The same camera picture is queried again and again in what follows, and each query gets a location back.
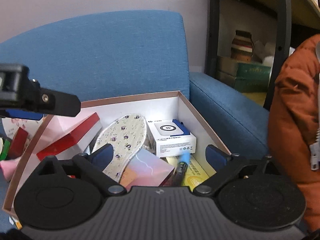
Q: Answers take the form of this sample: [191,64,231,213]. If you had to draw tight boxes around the round floral hand fan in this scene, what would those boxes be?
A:
[1,118,44,143]

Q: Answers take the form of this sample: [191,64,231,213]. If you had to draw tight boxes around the dark red small box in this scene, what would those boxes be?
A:
[8,127,28,159]

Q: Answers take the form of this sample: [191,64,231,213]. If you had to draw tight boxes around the yellow flat package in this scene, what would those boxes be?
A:
[166,153,209,191]

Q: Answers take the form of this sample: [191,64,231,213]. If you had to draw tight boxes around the pink glossy box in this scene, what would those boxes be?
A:
[120,149,174,191]

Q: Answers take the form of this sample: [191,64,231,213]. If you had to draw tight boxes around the green small box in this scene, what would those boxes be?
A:
[0,138,11,161]

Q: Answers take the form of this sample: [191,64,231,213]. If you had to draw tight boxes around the brown cardboard storage box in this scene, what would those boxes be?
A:
[3,92,227,216]

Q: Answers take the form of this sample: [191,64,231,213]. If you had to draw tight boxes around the green box on shelf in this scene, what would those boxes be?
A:
[216,56,273,94]

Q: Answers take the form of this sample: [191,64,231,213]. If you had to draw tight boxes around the white blue device box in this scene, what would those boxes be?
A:
[147,119,196,158]

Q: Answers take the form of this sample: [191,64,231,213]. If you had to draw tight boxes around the blue sofa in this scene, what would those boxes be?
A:
[1,10,268,159]

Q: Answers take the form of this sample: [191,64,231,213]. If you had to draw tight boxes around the blue capped marker pen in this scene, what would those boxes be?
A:
[172,152,191,187]

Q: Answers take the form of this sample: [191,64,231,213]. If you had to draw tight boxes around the striped ceramic vase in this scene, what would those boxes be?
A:
[231,30,254,62]

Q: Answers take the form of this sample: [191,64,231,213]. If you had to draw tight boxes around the orange down jacket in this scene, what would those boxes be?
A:
[268,35,319,231]

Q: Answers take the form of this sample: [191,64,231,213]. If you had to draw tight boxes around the black metal shelf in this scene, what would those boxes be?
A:
[204,0,319,108]

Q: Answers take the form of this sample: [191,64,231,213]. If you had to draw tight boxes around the floral shoe insole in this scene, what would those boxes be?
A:
[92,114,148,182]

